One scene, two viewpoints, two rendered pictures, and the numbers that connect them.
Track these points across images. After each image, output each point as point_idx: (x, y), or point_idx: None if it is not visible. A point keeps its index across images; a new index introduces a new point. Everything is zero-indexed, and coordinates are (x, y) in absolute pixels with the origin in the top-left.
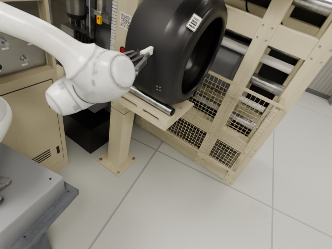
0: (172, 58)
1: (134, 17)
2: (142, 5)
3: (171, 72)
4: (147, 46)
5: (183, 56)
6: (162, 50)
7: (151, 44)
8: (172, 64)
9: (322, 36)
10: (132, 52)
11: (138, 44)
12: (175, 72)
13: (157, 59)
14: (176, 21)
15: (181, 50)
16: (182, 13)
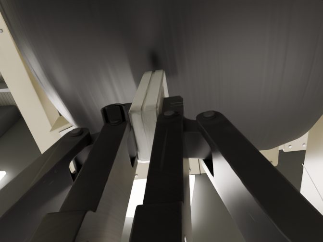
0: (54, 86)
1: (322, 114)
2: (295, 138)
3: (12, 12)
4: (199, 78)
5: (40, 86)
6: (111, 100)
7: (178, 94)
8: (35, 57)
9: (13, 44)
10: (204, 169)
11: (264, 58)
12: (5, 14)
13: (107, 54)
14: (138, 158)
15: (58, 106)
16: (145, 162)
